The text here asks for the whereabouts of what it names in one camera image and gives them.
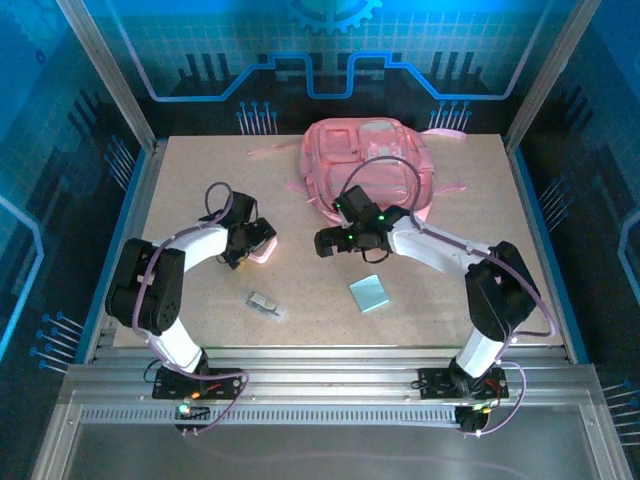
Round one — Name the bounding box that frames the aluminium front rail beam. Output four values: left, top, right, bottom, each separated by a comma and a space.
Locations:
59, 344, 609, 409

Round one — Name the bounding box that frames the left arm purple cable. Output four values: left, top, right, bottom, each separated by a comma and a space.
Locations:
132, 181, 251, 437

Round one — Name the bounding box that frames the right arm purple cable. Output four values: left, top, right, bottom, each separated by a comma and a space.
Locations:
342, 155, 557, 440

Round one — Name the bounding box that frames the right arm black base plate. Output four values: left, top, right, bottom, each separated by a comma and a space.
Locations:
418, 367, 509, 400

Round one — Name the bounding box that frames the light blue sticky note pad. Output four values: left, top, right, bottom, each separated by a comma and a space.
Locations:
348, 273, 392, 315

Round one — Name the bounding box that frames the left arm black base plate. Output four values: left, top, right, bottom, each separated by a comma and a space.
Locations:
152, 367, 241, 400

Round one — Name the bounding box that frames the pink pencil case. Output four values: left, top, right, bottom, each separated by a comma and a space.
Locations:
248, 234, 281, 266

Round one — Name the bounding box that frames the pink backpack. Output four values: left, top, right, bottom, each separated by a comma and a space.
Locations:
246, 117, 469, 225

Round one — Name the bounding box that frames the table side rail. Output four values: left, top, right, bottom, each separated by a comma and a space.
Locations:
84, 139, 169, 364
504, 142, 590, 364

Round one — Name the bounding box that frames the aluminium frame post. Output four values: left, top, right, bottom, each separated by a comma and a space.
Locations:
503, 0, 602, 151
53, 0, 160, 152

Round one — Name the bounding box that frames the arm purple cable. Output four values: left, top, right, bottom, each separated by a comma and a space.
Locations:
342, 155, 557, 440
132, 181, 251, 437

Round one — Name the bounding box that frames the clear bag with white item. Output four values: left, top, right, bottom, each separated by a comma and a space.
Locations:
243, 291, 290, 325

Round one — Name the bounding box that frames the slotted grey cable duct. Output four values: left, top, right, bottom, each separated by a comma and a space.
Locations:
79, 407, 460, 427

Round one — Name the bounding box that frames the metal lower tray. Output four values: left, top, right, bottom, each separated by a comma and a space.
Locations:
29, 389, 634, 480

